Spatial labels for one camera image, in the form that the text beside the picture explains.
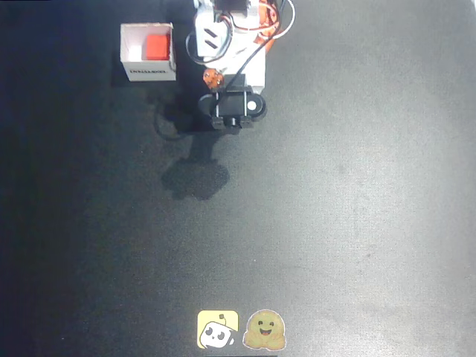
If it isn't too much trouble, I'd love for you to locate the smiling hugging face sticker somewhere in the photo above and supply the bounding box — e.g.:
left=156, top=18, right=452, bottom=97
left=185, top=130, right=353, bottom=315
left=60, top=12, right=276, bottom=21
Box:
left=242, top=309, right=287, bottom=351

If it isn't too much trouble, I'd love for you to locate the yellow robot face sticker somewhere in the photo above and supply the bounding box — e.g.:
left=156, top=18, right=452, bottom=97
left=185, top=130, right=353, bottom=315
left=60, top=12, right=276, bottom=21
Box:
left=196, top=309, right=239, bottom=350

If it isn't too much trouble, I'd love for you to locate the white red servo wire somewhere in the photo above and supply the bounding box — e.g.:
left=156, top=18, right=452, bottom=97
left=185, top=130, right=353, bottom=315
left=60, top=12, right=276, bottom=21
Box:
left=260, top=0, right=297, bottom=40
left=184, top=19, right=234, bottom=64

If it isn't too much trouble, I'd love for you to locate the white cardboard box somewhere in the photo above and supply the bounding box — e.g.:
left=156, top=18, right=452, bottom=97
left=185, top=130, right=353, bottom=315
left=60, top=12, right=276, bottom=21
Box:
left=119, top=22, right=178, bottom=83

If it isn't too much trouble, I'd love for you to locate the black webcam on gripper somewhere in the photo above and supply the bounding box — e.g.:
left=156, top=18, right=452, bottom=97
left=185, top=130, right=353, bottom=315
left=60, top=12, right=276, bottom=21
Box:
left=197, top=84, right=268, bottom=135

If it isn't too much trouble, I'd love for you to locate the black camera cable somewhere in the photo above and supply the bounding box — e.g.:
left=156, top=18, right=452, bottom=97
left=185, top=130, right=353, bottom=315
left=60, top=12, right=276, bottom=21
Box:
left=225, top=0, right=289, bottom=89

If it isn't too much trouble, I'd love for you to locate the red cube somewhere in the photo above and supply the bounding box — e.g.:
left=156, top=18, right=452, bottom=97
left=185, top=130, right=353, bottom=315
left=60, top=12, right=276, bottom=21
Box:
left=146, top=33, right=172, bottom=60

